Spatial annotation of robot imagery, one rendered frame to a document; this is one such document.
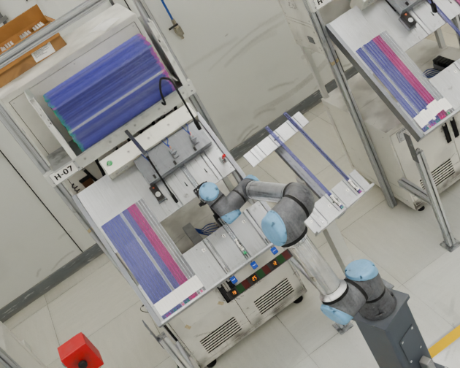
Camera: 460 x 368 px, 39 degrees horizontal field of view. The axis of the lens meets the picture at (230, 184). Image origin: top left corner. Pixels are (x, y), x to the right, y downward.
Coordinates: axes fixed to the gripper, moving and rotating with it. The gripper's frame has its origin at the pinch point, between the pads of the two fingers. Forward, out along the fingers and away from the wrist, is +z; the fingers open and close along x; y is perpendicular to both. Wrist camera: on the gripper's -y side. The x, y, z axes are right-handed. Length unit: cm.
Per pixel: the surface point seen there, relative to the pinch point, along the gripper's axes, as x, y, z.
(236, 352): 29, -74, 61
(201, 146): -12.1, 21.8, -0.6
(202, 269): 19.5, -23.6, -3.9
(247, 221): -9.3, -17.9, -2.7
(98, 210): 42.6, 25.0, 6.1
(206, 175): -6.5, 10.0, 3.1
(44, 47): 20, 100, 2
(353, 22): -108, 31, 7
